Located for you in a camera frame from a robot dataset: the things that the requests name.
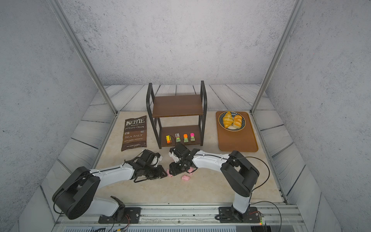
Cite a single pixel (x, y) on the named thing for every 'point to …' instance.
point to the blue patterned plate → (231, 128)
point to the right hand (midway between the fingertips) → (172, 172)
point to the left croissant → (228, 120)
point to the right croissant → (237, 121)
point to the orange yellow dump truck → (168, 139)
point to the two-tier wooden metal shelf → (178, 121)
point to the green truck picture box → (178, 137)
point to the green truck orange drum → (185, 137)
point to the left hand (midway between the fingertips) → (168, 176)
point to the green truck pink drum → (192, 137)
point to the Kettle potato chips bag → (135, 133)
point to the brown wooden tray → (242, 140)
